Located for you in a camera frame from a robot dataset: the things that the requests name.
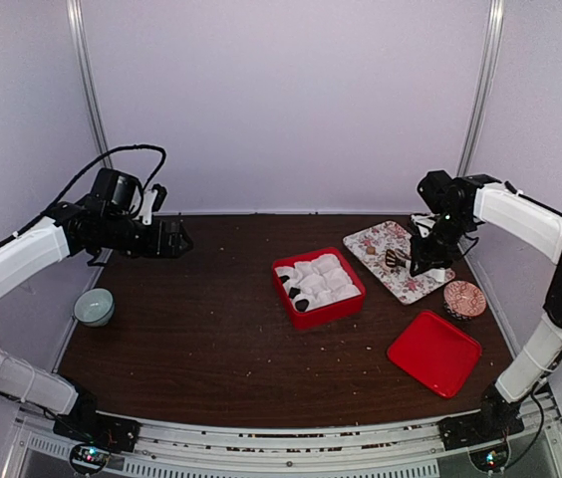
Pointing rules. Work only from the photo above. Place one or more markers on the red tin lid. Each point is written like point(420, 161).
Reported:
point(435, 353)

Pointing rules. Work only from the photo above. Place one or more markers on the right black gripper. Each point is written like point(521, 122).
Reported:
point(426, 260)

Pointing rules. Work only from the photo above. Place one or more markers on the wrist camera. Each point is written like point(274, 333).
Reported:
point(422, 224)
point(151, 202)

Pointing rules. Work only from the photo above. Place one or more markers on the pale green ceramic bowl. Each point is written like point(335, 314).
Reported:
point(94, 308)

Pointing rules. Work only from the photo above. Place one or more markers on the metal serving tongs white handle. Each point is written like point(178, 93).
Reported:
point(395, 259)

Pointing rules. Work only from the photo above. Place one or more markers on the front aluminium rail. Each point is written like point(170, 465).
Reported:
point(412, 448)

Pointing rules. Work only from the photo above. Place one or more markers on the aluminium frame post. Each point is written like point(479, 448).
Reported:
point(80, 42)
point(489, 59)

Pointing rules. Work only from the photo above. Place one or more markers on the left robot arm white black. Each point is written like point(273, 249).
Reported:
point(62, 232)

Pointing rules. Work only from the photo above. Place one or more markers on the floral rectangular tray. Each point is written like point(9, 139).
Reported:
point(384, 249)

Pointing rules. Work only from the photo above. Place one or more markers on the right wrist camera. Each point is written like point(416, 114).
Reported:
point(422, 224)

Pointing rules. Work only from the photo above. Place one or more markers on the left aluminium frame post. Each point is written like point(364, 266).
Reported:
point(80, 42)

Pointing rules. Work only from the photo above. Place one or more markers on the right aluminium frame post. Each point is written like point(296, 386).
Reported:
point(489, 59)

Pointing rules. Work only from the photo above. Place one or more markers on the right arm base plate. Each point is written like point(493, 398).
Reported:
point(480, 435)

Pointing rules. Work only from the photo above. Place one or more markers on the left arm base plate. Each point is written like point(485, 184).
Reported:
point(97, 441)

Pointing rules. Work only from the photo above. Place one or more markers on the red square tin box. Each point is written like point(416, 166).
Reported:
point(326, 279)

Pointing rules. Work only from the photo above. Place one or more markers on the red patterned small bowl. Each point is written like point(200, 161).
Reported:
point(463, 300)

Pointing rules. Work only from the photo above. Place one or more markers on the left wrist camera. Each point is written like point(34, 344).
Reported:
point(151, 202)

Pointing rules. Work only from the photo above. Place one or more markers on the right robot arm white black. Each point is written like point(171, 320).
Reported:
point(458, 206)

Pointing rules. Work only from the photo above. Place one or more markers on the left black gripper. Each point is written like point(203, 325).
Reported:
point(156, 248)

